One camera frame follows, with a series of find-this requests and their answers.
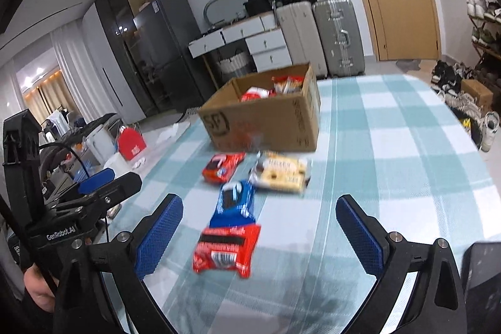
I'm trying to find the red Oreo cookie pack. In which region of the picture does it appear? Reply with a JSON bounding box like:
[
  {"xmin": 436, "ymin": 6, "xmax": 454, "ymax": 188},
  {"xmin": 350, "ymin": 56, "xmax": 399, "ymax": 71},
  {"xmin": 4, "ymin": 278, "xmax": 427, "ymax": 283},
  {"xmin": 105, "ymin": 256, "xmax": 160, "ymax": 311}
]
[{"xmin": 202, "ymin": 152, "xmax": 245, "ymax": 184}]

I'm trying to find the clear cookie tray pack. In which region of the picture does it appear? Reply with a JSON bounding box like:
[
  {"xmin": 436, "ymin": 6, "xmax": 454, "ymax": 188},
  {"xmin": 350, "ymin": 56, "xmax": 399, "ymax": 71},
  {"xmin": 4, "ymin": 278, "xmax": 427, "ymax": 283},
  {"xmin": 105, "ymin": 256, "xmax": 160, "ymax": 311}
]
[{"xmin": 249, "ymin": 151, "xmax": 311, "ymax": 193}]

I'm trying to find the person's left hand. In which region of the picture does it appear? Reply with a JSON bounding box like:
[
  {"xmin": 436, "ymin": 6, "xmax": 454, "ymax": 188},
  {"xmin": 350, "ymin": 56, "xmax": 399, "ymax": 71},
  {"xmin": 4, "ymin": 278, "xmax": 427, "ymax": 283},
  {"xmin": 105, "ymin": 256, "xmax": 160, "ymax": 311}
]
[{"xmin": 24, "ymin": 264, "xmax": 55, "ymax": 313}]

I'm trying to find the red gift bag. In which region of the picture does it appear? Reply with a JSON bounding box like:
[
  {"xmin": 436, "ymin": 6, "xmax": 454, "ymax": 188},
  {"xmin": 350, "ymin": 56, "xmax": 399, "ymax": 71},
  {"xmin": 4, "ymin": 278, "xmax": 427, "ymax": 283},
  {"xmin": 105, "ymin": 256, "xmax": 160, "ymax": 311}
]
[{"xmin": 116, "ymin": 126, "xmax": 147, "ymax": 161}]

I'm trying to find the blue Oreo cookie pack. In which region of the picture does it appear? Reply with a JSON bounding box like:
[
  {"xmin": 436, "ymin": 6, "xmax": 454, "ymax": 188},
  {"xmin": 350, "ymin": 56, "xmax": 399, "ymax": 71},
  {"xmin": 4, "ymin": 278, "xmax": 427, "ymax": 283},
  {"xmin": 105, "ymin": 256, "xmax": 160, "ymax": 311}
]
[{"xmin": 209, "ymin": 181, "xmax": 256, "ymax": 228}]

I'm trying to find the red dark snack pack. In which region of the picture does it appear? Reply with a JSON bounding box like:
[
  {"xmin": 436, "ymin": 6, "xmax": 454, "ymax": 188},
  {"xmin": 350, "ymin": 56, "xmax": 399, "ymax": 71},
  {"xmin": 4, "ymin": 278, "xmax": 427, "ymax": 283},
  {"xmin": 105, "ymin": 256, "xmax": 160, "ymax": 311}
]
[{"xmin": 192, "ymin": 224, "xmax": 261, "ymax": 279}]

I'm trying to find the dark grey refrigerator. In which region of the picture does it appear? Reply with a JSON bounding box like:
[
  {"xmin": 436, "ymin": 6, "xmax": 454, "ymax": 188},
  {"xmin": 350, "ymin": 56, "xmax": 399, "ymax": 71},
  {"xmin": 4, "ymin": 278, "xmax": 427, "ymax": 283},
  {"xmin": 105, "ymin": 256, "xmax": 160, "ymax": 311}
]
[{"xmin": 134, "ymin": 0, "xmax": 216, "ymax": 113}]

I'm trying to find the woven laundry basket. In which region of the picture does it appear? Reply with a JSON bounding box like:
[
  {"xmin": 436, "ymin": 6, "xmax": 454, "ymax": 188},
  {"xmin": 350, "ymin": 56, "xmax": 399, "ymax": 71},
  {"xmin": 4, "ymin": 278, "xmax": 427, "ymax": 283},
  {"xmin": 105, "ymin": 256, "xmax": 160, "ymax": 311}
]
[{"xmin": 217, "ymin": 52, "xmax": 254, "ymax": 81}]

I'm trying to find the teal plaid tablecloth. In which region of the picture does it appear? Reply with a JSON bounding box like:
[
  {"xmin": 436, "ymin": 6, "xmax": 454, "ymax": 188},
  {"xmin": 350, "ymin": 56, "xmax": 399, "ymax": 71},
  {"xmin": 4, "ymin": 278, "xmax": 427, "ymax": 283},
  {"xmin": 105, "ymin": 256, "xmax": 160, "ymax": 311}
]
[{"xmin": 110, "ymin": 75, "xmax": 500, "ymax": 333}]

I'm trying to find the SF cardboard box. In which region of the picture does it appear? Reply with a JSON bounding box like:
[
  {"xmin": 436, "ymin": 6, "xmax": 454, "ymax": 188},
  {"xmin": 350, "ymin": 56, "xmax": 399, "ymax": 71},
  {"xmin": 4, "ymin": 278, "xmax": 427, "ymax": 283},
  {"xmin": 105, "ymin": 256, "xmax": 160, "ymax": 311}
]
[{"xmin": 199, "ymin": 64, "xmax": 321, "ymax": 152}]

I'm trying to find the black glass cabinet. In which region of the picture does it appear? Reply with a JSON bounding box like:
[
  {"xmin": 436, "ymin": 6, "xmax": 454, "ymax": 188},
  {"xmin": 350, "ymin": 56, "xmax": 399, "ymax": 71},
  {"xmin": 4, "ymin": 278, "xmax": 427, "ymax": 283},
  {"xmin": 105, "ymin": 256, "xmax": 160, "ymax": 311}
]
[{"xmin": 95, "ymin": 0, "xmax": 160, "ymax": 117}]

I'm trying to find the white drawer desk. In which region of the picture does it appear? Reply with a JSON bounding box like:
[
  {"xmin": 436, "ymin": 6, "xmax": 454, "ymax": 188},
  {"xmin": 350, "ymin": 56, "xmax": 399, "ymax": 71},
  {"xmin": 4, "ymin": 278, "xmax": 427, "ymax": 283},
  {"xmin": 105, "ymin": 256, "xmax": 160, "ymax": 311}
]
[{"xmin": 189, "ymin": 12, "xmax": 293, "ymax": 72}]

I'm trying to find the small cardboard box on floor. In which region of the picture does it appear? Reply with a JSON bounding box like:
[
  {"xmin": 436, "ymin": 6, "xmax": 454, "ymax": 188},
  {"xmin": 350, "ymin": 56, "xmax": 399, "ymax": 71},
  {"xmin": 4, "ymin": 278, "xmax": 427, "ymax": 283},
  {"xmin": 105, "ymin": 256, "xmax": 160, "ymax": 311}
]
[{"xmin": 461, "ymin": 79, "xmax": 493, "ymax": 113}]

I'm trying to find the door mat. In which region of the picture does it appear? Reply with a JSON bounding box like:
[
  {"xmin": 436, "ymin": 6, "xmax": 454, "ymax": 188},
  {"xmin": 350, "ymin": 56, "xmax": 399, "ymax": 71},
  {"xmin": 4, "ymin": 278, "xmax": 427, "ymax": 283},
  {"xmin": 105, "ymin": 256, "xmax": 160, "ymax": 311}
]
[{"xmin": 396, "ymin": 59, "xmax": 421, "ymax": 73}]

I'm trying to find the beige suitcase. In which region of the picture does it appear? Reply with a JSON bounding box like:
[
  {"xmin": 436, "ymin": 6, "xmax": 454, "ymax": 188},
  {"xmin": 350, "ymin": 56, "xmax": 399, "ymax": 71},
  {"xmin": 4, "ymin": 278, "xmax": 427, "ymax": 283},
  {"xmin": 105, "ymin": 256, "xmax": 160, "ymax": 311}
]
[{"xmin": 275, "ymin": 1, "xmax": 329, "ymax": 78}]

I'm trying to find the silver suitcase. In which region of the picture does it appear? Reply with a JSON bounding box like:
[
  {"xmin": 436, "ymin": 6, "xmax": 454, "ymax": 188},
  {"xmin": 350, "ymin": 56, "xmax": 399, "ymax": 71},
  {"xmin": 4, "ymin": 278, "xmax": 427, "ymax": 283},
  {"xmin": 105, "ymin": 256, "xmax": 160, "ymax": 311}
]
[{"xmin": 312, "ymin": 0, "xmax": 365, "ymax": 77}]

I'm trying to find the shoe rack with shoes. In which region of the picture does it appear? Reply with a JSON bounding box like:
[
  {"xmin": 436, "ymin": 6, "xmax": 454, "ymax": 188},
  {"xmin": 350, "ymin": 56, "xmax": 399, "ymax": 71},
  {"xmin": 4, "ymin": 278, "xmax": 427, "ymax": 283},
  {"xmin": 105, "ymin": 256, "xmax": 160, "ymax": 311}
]
[{"xmin": 466, "ymin": 0, "xmax": 500, "ymax": 61}]

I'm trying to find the black cable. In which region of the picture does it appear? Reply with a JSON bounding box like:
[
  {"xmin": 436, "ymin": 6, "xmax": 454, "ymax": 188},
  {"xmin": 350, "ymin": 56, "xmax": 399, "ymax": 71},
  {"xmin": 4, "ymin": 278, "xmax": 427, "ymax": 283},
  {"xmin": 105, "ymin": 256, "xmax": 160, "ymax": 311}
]
[{"xmin": 36, "ymin": 141, "xmax": 111, "ymax": 245}]

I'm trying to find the curved mirror frame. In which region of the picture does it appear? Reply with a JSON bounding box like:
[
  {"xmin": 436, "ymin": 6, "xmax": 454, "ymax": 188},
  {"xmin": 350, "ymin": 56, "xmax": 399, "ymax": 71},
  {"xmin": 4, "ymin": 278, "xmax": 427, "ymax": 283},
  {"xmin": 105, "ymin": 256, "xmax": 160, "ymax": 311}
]
[{"xmin": 203, "ymin": 0, "xmax": 248, "ymax": 33}]

